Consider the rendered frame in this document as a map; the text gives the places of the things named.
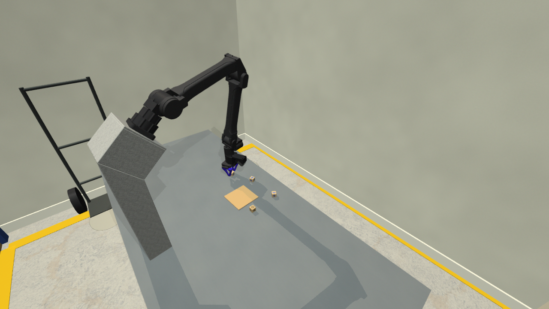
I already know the orange flat mat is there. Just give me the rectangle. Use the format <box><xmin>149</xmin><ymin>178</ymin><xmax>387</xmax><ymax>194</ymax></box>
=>
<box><xmin>224</xmin><ymin>185</ymin><xmax>258</xmax><ymax>210</ymax></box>

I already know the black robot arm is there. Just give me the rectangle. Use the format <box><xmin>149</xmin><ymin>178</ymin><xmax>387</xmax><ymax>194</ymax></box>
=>
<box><xmin>126</xmin><ymin>53</ymin><xmax>249</xmax><ymax>166</ymax></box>

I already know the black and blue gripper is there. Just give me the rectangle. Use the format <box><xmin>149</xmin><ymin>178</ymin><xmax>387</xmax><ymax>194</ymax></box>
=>
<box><xmin>222</xmin><ymin>154</ymin><xmax>238</xmax><ymax>176</ymax></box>

